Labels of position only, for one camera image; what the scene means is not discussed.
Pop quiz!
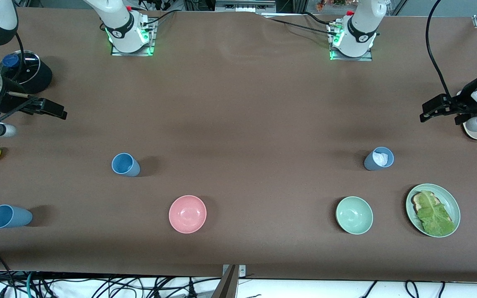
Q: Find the pink bowl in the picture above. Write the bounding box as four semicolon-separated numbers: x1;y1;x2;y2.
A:
169;195;207;234

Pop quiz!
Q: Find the black cooking pot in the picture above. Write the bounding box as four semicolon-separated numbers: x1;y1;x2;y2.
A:
0;50;53;95

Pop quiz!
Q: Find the silver metal bracket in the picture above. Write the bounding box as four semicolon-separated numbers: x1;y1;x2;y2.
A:
222;264;246;278

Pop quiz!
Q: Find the grey metal device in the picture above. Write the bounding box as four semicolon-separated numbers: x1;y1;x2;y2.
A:
215;0;277;13

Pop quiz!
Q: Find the grey metal pole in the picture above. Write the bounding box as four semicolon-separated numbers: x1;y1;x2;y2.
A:
210;265;240;298

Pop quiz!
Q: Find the pale green plate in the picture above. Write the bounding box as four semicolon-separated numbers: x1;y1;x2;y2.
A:
405;183;461;238

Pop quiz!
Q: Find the toasted bread slice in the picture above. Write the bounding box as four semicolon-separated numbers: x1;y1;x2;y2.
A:
412;191;454;224

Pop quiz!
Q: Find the glass lid with blue knob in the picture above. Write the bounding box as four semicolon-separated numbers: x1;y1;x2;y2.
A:
0;50;41;85

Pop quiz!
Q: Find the blue plastic cup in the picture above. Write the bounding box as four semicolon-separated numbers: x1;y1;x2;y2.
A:
364;147;395;171
0;204;33;229
111;153;141;178

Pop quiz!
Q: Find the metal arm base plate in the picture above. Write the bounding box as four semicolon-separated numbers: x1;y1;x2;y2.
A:
111;19;157;56
329;23;373;62

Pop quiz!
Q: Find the green lettuce leaf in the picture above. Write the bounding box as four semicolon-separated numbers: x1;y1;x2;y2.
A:
417;190;456;237

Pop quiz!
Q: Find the pale green bowl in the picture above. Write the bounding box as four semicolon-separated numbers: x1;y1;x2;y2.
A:
335;196;374;236

